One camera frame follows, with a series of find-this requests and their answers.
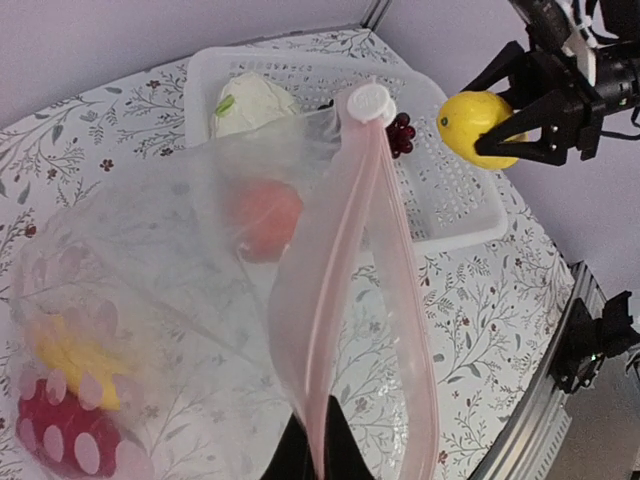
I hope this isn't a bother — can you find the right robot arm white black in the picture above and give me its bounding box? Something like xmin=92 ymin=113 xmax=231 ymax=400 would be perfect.
xmin=438 ymin=1 xmax=639 ymax=169

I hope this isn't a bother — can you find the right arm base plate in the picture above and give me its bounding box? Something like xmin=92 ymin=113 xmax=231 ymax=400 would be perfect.
xmin=550 ymin=290 xmax=639 ymax=394

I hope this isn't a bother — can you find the front aluminium rail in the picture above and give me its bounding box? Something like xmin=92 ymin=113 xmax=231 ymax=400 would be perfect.
xmin=471 ymin=262 xmax=639 ymax=479

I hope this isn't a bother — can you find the yellow lemon toy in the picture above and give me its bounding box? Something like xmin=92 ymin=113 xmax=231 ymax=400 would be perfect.
xmin=437 ymin=91 xmax=518 ymax=170

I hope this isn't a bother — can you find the dark red grapes toy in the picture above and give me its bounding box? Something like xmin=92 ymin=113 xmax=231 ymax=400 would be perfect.
xmin=386 ymin=112 xmax=416 ymax=159

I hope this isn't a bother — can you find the red toy pepper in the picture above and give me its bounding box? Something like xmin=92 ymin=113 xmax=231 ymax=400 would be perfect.
xmin=14 ymin=374 xmax=151 ymax=480

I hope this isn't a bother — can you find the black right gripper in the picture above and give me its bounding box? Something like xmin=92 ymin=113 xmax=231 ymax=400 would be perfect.
xmin=463 ymin=41 xmax=605 ymax=165

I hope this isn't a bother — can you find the right aluminium frame post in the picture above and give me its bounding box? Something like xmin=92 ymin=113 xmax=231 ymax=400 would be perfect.
xmin=360 ymin=0 xmax=393 ymax=31

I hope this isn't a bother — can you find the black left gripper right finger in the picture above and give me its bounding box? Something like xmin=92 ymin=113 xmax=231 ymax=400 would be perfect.
xmin=324 ymin=395 xmax=374 ymax=480

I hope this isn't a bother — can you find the clear zip top bag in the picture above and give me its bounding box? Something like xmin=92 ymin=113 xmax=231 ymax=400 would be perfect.
xmin=9 ymin=81 xmax=439 ymax=479

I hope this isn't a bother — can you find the yellow banana toy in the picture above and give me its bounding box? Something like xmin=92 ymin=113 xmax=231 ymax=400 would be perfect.
xmin=26 ymin=314 xmax=133 ymax=411

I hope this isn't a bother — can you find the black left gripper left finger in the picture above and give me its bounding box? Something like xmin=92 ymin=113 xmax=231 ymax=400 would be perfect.
xmin=260 ymin=419 xmax=317 ymax=480

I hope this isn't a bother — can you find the white cauliflower toy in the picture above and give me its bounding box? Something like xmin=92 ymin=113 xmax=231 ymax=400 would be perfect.
xmin=210 ymin=72 xmax=301 ymax=138

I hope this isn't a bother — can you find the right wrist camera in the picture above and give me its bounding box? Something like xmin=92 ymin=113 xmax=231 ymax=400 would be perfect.
xmin=510 ymin=0 xmax=599 ymax=86

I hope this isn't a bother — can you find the orange toy fruit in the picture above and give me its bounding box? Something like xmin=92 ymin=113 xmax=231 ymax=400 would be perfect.
xmin=226 ymin=179 xmax=304 ymax=263

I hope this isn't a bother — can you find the white plastic basket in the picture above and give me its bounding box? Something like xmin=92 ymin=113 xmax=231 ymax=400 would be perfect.
xmin=183 ymin=47 xmax=508 ymax=253

